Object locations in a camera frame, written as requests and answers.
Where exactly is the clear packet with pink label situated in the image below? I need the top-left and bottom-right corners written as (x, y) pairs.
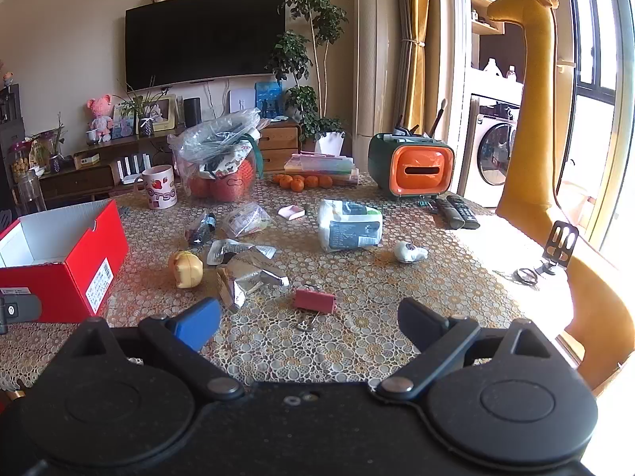
top-left (221, 203), bottom-right (273, 238)

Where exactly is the white and dark tissue pack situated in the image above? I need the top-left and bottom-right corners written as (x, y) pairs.
top-left (317, 199), bottom-right (385, 253)

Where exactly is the silver foil wrapper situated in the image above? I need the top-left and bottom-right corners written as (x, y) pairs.
top-left (215, 257), bottom-right (291, 314)

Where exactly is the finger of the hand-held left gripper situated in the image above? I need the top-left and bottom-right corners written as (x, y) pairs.
top-left (0, 294), bottom-right (43, 334)

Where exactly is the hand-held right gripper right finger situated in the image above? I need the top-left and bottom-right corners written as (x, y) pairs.
top-left (375, 297), bottom-right (551, 401)

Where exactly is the yellow giraffe chair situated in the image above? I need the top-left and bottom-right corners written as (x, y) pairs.
top-left (485, 0), bottom-right (635, 398)

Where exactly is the lace-covered desktop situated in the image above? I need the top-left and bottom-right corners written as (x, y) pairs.
top-left (0, 171), bottom-right (583, 392)

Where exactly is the stack of pastel books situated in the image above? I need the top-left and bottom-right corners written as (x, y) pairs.
top-left (284, 153), bottom-right (360, 187)

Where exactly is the blue painting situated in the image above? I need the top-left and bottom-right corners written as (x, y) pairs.
top-left (254, 80), bottom-right (284, 120)

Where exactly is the yellow curtain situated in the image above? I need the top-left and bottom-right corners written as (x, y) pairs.
top-left (399, 0), bottom-right (448, 136)

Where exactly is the white floor air conditioner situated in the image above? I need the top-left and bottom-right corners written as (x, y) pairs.
top-left (352, 0), bottom-right (404, 175)

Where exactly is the black perforated phone stand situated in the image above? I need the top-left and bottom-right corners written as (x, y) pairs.
top-left (535, 220), bottom-right (580, 275)

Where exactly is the snack jar with purple lid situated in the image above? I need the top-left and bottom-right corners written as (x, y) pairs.
top-left (9, 141), bottom-right (33, 182)

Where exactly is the clear glass bottle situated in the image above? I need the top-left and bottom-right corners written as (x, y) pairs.
top-left (17, 171), bottom-right (47, 217)

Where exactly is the orange and green tissue box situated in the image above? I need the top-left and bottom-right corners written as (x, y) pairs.
top-left (368, 132), bottom-right (456, 201)

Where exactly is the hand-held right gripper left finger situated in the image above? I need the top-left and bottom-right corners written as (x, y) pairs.
top-left (73, 297), bottom-right (245, 402)

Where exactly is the black speaker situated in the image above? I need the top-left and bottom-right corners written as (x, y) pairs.
top-left (183, 97), bottom-right (202, 129)

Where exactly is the tall potted tree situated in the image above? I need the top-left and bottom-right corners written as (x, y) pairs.
top-left (265, 0), bottom-right (349, 156)

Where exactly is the white washing machine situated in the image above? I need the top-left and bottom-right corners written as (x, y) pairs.
top-left (468, 103), bottom-right (523, 208)

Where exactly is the small potted grass plant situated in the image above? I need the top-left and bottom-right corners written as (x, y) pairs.
top-left (114, 78), bottom-right (170, 138)

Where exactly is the wooden television cabinet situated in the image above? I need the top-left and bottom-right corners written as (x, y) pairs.
top-left (37, 121), bottom-right (304, 200)

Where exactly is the blue picture card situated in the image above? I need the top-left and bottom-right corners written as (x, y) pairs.
top-left (112, 104), bottom-right (138, 140)

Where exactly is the pink plush doll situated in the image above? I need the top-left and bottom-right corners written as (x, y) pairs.
top-left (87, 97), bottom-right (114, 142)

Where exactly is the black remote control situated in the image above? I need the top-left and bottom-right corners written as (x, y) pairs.
top-left (435, 198), bottom-right (466, 230)
top-left (446, 194), bottom-right (481, 230)

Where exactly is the white antenna router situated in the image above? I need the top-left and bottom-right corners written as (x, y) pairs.
top-left (115, 153), bottom-right (152, 182)

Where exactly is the flat silver snack wrapper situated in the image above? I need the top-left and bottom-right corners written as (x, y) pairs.
top-left (205, 238), bottom-right (277, 267)

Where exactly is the clear plastic bag of fruit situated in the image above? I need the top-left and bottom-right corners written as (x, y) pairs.
top-left (167, 108), bottom-right (267, 203)

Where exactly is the white strawberry print mug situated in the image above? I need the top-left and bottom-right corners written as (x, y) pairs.
top-left (133, 164), bottom-right (179, 210)

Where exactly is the black wall television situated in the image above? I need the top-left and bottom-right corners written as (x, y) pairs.
top-left (124, 0), bottom-right (287, 93)

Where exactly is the yellow photo frame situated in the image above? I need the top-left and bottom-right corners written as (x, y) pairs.
top-left (148, 94), bottom-right (178, 132)

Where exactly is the red cardboard box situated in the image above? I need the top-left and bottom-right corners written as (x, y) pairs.
top-left (0, 200), bottom-right (130, 324)

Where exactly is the pink binder clip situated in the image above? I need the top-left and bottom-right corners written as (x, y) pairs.
top-left (292, 284), bottom-right (337, 333)

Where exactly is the vase with plant stems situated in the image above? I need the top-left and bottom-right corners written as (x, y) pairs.
top-left (31, 113), bottom-right (68, 174)

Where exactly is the yellow toy figure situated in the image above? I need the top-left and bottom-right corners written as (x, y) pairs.
top-left (168, 251), bottom-right (204, 289)

